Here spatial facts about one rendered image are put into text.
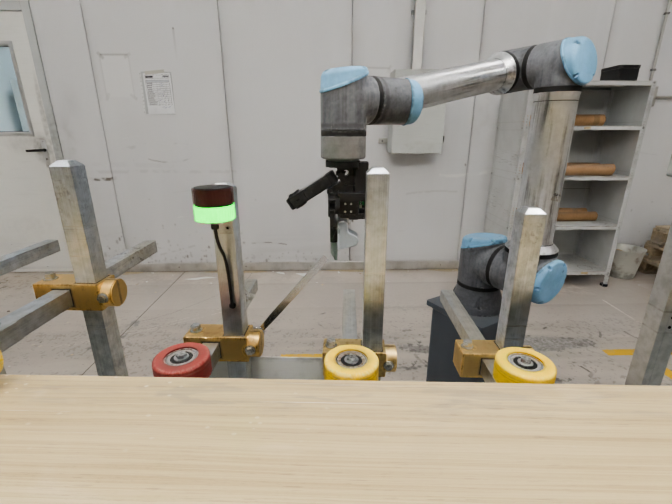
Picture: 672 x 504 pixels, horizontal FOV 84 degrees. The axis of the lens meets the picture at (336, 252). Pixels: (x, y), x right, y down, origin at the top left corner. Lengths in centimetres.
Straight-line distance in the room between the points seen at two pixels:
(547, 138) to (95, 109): 325
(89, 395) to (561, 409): 59
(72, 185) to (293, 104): 261
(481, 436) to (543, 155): 88
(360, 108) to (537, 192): 66
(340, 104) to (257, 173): 258
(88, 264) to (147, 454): 38
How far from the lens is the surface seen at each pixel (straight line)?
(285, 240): 335
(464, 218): 350
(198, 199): 57
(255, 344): 70
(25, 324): 73
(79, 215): 74
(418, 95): 82
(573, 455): 50
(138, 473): 47
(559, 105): 121
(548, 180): 122
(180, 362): 60
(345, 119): 72
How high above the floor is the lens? 122
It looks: 18 degrees down
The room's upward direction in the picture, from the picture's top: straight up
